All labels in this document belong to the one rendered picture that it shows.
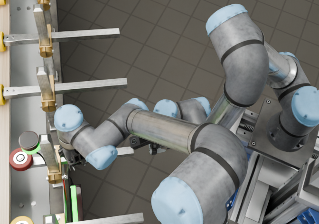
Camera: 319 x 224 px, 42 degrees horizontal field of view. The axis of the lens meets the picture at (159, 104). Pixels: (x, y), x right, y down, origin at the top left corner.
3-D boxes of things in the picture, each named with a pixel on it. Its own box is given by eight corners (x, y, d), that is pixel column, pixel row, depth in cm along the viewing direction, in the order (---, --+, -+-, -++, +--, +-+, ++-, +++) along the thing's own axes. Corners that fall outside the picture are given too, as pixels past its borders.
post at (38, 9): (56, 74, 193) (42, 2, 151) (57, 81, 192) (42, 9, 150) (48, 75, 193) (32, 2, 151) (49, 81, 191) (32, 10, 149)
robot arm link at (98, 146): (129, 138, 111) (100, 111, 114) (98, 166, 106) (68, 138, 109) (127, 149, 118) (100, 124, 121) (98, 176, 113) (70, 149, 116)
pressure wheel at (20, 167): (36, 157, 163) (31, 145, 153) (36, 177, 159) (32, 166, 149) (14, 160, 161) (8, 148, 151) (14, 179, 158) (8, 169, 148)
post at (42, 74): (60, 126, 184) (46, 64, 143) (60, 133, 183) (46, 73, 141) (52, 127, 184) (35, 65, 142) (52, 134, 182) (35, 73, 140)
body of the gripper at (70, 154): (70, 172, 131) (66, 158, 121) (59, 150, 135) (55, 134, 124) (92, 162, 134) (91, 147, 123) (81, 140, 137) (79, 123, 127)
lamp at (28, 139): (47, 155, 150) (38, 130, 132) (47, 170, 148) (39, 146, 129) (30, 157, 149) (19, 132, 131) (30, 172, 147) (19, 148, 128)
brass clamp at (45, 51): (53, 31, 178) (51, 23, 173) (54, 57, 171) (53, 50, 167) (38, 32, 176) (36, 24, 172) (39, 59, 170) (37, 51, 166)
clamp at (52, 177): (60, 149, 163) (59, 144, 158) (62, 183, 157) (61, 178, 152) (46, 151, 162) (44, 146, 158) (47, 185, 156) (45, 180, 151)
